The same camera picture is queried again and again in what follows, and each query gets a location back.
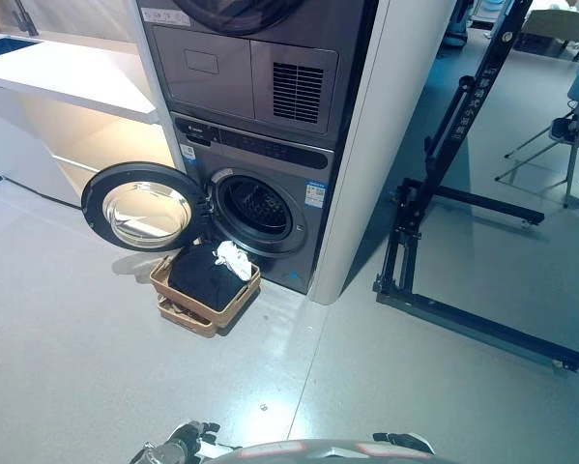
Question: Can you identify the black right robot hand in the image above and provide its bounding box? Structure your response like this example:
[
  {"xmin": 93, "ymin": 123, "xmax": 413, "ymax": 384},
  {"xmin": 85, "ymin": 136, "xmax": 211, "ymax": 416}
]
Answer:
[{"xmin": 372, "ymin": 431, "xmax": 436, "ymax": 456}]

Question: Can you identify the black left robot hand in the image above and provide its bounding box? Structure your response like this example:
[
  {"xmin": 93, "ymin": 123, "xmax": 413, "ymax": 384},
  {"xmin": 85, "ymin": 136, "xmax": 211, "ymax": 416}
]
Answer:
[{"xmin": 165, "ymin": 420, "xmax": 222, "ymax": 464}]

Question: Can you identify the white cloth garment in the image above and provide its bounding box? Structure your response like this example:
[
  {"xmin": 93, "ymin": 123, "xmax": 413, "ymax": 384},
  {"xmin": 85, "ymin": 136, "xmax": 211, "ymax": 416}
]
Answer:
[{"xmin": 213, "ymin": 240, "xmax": 252, "ymax": 280}]

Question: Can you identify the tan wicker basket underneath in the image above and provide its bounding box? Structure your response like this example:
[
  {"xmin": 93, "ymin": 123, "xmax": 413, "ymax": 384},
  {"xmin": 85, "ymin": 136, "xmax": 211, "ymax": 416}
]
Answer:
[{"xmin": 156, "ymin": 294, "xmax": 251, "ymax": 339}]

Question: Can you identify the tan wicker laundry basket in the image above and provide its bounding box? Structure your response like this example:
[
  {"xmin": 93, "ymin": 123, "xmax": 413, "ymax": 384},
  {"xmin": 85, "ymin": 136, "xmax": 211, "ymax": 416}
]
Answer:
[{"xmin": 149, "ymin": 250, "xmax": 262, "ymax": 330}]

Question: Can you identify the grey front-load washing machine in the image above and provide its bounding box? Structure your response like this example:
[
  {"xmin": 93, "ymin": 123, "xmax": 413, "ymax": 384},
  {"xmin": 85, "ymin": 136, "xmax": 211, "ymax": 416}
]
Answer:
[{"xmin": 169, "ymin": 111, "xmax": 336, "ymax": 295}]

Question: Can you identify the blue white machine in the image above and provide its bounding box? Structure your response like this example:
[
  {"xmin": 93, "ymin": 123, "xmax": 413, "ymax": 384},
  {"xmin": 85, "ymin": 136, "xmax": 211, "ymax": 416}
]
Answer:
[{"xmin": 443, "ymin": 0, "xmax": 471, "ymax": 48}]

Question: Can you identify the grey robot torso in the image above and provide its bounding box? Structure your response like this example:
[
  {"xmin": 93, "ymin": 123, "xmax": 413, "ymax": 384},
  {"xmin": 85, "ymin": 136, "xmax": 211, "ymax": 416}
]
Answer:
[{"xmin": 196, "ymin": 437, "xmax": 459, "ymax": 464}]

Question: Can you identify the black garment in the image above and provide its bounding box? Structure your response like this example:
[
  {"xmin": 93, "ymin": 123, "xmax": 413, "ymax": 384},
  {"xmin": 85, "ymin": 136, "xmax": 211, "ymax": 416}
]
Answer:
[{"xmin": 167, "ymin": 241, "xmax": 249, "ymax": 311}]

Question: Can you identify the round glass washer door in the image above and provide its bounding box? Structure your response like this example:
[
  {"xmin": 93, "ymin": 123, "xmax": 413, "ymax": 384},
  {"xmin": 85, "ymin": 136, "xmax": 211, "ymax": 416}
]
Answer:
[{"xmin": 80, "ymin": 161, "xmax": 214, "ymax": 252}]

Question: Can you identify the white metal folding stand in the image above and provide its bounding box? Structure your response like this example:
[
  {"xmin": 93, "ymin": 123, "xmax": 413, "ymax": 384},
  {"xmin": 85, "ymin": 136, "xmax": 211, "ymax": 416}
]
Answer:
[{"xmin": 494, "ymin": 62, "xmax": 579, "ymax": 209}]

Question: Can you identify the grey stacked dryer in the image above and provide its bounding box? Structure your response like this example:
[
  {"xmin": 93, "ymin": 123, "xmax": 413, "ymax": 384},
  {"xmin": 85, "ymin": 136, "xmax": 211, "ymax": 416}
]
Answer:
[{"xmin": 134, "ymin": 0, "xmax": 380, "ymax": 146}]

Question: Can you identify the white counter cabinet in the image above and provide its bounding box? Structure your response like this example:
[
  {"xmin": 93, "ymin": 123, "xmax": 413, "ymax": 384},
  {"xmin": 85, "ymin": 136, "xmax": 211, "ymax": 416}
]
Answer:
[{"xmin": 0, "ymin": 32, "xmax": 174, "ymax": 209}]

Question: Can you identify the dark blue sink basin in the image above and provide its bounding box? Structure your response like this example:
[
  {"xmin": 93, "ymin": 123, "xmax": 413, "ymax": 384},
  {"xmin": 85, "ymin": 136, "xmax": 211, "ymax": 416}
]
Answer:
[{"xmin": 0, "ymin": 38, "xmax": 43, "ymax": 63}]

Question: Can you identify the black metal gantry frame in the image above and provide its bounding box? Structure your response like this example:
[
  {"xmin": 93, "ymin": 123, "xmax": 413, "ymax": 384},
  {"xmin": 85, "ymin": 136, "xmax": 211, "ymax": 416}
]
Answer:
[{"xmin": 373, "ymin": 0, "xmax": 579, "ymax": 373}]

